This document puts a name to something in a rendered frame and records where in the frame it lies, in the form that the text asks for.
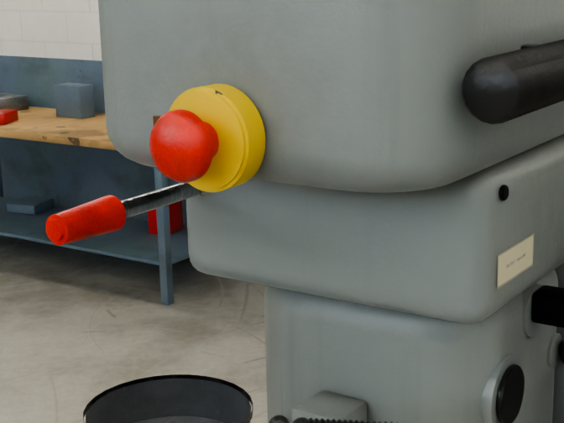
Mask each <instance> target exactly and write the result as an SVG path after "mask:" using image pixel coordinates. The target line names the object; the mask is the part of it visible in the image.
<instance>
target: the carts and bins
mask: <svg viewBox="0 0 564 423"><path fill-rule="evenodd" d="M249 401H250V403H251V405H252V407H253V401H252V399H251V397H250V395H249V394H248V393H247V392H246V391H245V390H244V389H242V388H241V387H239V386H237V385H236V384H233V383H230V382H227V381H225V380H222V379H216V378H212V377H207V376H200V375H190V374H171V375H161V376H153V377H148V378H143V379H135V380H133V381H129V382H127V383H123V384H119V385H117V386H114V387H112V388H110V389H107V390H105V391H103V392H102V393H100V394H99V395H97V396H95V397H94V398H93V399H92V400H91V401H90V402H89V403H88V404H87V405H86V408H85V409H84V411H83V423H85V422H84V417H85V416H86V423H250V421H251V419H252V417H253V408H252V412H251V405H250V403H249Z"/></svg>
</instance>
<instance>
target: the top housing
mask: <svg viewBox="0 0 564 423"><path fill-rule="evenodd" d="M98 10H99V23H100V36H101V49H102V74H103V88H104V101H105V114H106V127H107V133H108V137H109V138H110V140H111V142H112V144H113V146H114V147H115V149H116V150H117V151H118V152H119V153H120V154H122V155H123V156H124V157H125V158H127V159H130V160H132V161H134V162H137V163H139V164H141V165H147V166H152V167H157V166H156V165H155V163H154V161H153V158H152V155H151V152H150V147H149V140H150V134H151V131H152V129H153V127H154V120H153V116H162V115H164V114H165V113H167V112H168V111H169V110H170V108H171V106H172V104H173V103H174V101H175V99H176V98H177V97H178V96H179V95H180V94H182V93H183V92H185V91H187V90H189V89H191V88H195V87H199V86H208V85H212V84H226V85H229V86H233V87H235V88H237V89H238V90H240V91H242V92H243V93H244V94H245V95H246V96H247V97H248V98H249V99H250V100H251V101H252V102H253V104H254V106H255V107H256V108H257V110H258V112H259V115H260V117H261V118H262V121H263V125H264V131H265V151H264V158H263V161H262V164H261V165H260V167H259V169H258V171H257V172H256V174H255V175H254V176H253V177H252V178H251V180H264V181H271V182H278V183H285V184H292V185H304V186H311V187H318V188H325V189H332V190H339V191H354V192H371V193H390V192H406V191H422V190H428V189H433V188H437V187H441V186H444V185H448V184H451V183H453V182H455V181H457V180H460V179H462V178H464V177H467V176H469V175H472V174H474V173H476V172H478V171H480V170H483V169H486V168H488V167H489V166H491V165H495V164H497V163H498V162H501V161H503V160H505V159H508V158H510V157H512V156H515V155H517V154H520V153H522V152H524V151H526V150H528V149H531V148H533V147H535V146H537V145H539V144H543V143H544V142H546V141H549V140H551V139H553V138H556V137H558V136H560V135H563V134H564V101H561V102H558V103H555V104H553V105H550V106H548V107H543V108H542V109H539V110H537V111H534V112H531V113H527V114H525V115H523V116H521V117H517V118H514V119H512V120H509V121H508V122H504V123H496V124H490V123H484V122H481V121H480V120H478V119H477V118H475V117H474V116H473V115H472V114H471V113H470V112H469V111H468V109H467V108H466V106H465V103H464V101H463V98H462V81H463V78H464V76H465V74H466V72H467V70H468V69H469V68H470V67H471V65H472V64H473V63H475V62H477V61H478V60H481V59H482V58H487V57H490V56H493V55H500V54H504V53H508V52H511V51H515V50H520V48H521V45H524V44H546V43H550V42H554V41H557V40H561V39H564V0H98Z"/></svg>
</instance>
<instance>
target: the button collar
mask: <svg viewBox="0 0 564 423"><path fill-rule="evenodd" d="M178 109H183V110H187V111H190V112H193V113H194V114H195V115H197V116H198V117H199V118H200V119H201V120H202V122H206V123H209V124H211V125H212V126H213V127H214V129H215V130H216V132H217V136H218V139H219V148H218V151H217V153H216V155H215V156H214V157H213V158H212V160H211V165H210V167H209V169H208V171H207V172H206V173H205V174H204V175H203V176H202V177H201V178H200V179H198V180H194V181H191V182H187V183H188V184H190V185H192V186H193V187H195V188H196V189H198V190H201V191H206V192H219V191H224V190H227V189H230V188H233V187H235V186H238V185H241V184H243V183H245V182H247V181H248V180H250V179H251V178H252V177H253V176H254V175H255V174H256V172H257V171H258V169H259V167H260V165H261V164H262V161H263V158H264V151H265V131H264V125H263V121H262V118H261V117H260V115H259V111H258V110H257V108H256V107H255V106H254V104H253V102H252V101H251V100H250V99H249V98H248V97H247V96H246V95H245V94H244V93H243V92H242V91H240V90H238V89H237V88H235V87H233V86H229V85H226V84H212V85H208V86H199V87H195V88H191V89H189V90H187V91H185V92H183V93H182V94H180V95H179V96H178V97H177V98H176V99H175V101H174V103H173V104H172V106H171V108H170V110H169V112H170V111H174V110H178Z"/></svg>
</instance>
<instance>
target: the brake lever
mask: <svg viewBox="0 0 564 423"><path fill-rule="evenodd" d="M205 194H206V192H205V191H201V190H198V189H196V188H195V187H193V186H192V185H190V184H188V183H179V184H176V185H171V186H168V187H165V188H162V189H159V190H156V191H151V192H148V193H145V194H142V195H139V196H135V197H131V198H128V199H126V200H122V201H120V200H119V199H118V198H117V197H115V196H112V195H108V196H104V197H101V198H98V199H96V200H94V201H89V202H87V203H84V204H82V205H79V206H75V207H72V208H71V209H68V210H65V211H61V212H59V213H56V214H54V215H51V216H50V217H48V219H47V221H46V228H45V229H46V233H47V236H48V237H49V239H50V240H51V242H52V243H54V244H56V245H63V244H67V243H73V242H76V241H79V240H82V239H86V238H92V237H95V236H98V235H102V234H105V233H109V232H114V231H117V230H120V229H121V228H122V227H123V226H124V224H125V222H126V218H128V217H132V216H135V215H138V214H141V213H144V212H148V211H151V210H153V209H156V208H160V207H162V206H167V205H169V204H172V203H175V202H178V201H183V200H185V199H188V198H191V197H193V196H199V195H201V196H204V195H205Z"/></svg>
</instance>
